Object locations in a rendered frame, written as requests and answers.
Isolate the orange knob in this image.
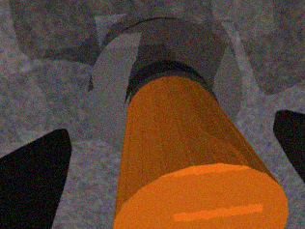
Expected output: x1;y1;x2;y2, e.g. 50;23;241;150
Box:
113;76;289;229

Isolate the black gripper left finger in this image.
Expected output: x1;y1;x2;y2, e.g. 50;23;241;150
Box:
0;129;71;229

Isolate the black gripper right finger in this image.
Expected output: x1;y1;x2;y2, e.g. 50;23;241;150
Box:
273;109;305;184

